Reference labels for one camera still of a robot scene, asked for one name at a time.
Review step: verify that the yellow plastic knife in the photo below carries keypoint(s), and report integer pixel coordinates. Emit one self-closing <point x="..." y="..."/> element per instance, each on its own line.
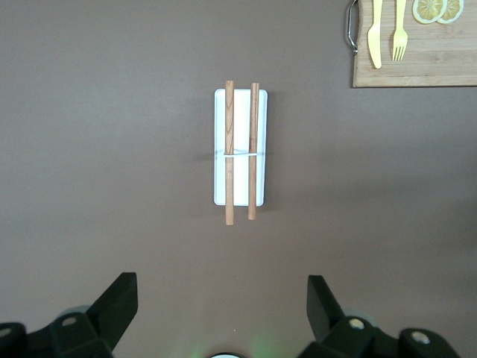
<point x="375" y="41"/>

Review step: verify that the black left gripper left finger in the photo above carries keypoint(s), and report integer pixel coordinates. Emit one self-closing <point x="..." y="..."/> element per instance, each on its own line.
<point x="93" y="328"/>

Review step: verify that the light wooden rack rod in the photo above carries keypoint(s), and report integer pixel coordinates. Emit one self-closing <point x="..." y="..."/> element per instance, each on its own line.
<point x="230" y="186"/>

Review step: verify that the brown table cover mat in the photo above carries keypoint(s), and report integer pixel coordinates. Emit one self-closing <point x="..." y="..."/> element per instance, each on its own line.
<point x="112" y="149"/>

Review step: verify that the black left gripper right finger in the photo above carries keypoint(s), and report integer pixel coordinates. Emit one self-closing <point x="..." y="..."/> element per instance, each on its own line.
<point x="335" y="332"/>

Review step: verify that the yellow plastic fork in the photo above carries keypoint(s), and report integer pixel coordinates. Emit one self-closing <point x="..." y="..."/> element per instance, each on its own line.
<point x="399" y="37"/>

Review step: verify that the dark wooden rack rod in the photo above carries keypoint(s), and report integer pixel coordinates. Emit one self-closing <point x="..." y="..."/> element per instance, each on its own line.
<point x="253" y="179"/>

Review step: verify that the white cloth rack base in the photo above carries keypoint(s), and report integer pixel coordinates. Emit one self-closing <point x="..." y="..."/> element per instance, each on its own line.
<point x="241" y="123"/>

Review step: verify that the lemon slice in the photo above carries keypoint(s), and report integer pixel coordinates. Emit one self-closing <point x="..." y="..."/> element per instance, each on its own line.
<point x="455" y="13"/>
<point x="428" y="9"/>

